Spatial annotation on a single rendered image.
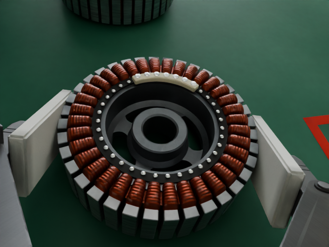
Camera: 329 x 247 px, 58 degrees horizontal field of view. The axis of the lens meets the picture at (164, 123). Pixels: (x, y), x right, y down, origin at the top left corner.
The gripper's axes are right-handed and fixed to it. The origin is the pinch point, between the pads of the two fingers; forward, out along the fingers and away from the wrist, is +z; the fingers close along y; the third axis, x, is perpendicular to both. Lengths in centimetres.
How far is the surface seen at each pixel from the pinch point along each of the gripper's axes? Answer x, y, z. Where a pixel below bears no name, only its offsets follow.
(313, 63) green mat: 4.0, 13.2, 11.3
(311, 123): 0.4, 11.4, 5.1
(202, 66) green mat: 2.8, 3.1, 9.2
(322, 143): -0.5, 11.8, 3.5
